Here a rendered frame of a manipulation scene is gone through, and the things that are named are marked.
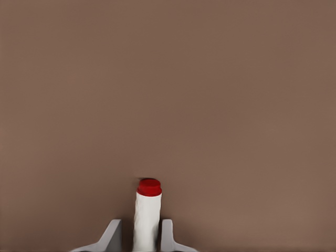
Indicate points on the red pen cap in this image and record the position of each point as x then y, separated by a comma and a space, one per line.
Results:
148, 187

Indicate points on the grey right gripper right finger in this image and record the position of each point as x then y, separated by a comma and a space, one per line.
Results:
168, 236

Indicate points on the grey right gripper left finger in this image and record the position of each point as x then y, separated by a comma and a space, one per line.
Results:
111, 236

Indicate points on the white marker pen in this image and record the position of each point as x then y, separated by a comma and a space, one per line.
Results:
147, 223

